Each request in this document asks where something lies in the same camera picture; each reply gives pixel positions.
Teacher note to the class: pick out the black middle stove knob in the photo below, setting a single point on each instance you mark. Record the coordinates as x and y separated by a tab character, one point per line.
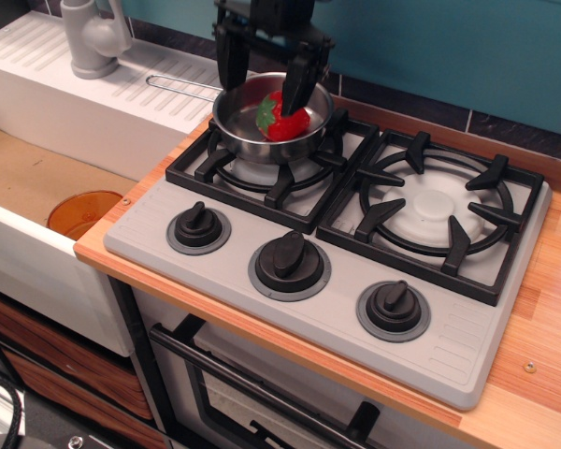
289	268

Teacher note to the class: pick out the black burner grate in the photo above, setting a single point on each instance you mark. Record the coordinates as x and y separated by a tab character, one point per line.
441	215
295	195

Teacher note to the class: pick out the toy oven door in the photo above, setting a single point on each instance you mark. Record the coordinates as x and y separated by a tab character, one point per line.
249	397

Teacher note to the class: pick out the grey toy stove top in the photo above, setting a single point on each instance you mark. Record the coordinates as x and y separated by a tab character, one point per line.
449	362

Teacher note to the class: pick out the black right burner grate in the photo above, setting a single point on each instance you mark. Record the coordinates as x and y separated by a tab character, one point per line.
441	215

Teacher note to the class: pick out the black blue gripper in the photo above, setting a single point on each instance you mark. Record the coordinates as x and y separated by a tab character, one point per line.
270	27

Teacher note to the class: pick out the black right stove knob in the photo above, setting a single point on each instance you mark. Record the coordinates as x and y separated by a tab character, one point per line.
394	312

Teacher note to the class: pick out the red plastic toy strawberry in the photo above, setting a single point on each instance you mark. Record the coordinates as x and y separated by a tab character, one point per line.
276	127

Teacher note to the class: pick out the wood grain drawer front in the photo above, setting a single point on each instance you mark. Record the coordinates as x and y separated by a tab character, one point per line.
77	375

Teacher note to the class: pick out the grey toy faucet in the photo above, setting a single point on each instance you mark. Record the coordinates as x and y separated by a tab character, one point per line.
95	42

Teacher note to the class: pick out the black left stove knob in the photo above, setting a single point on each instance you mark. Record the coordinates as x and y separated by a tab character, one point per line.
198	230

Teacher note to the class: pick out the white toy sink unit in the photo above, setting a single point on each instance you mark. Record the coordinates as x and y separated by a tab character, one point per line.
60	136

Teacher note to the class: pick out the small steel saucepan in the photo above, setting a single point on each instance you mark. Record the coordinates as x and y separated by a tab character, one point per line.
235	111

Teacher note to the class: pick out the black stove knob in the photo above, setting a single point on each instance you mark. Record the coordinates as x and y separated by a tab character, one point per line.
198	230
289	268
394	312

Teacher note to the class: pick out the black left burner grate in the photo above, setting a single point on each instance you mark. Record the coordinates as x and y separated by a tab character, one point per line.
295	195

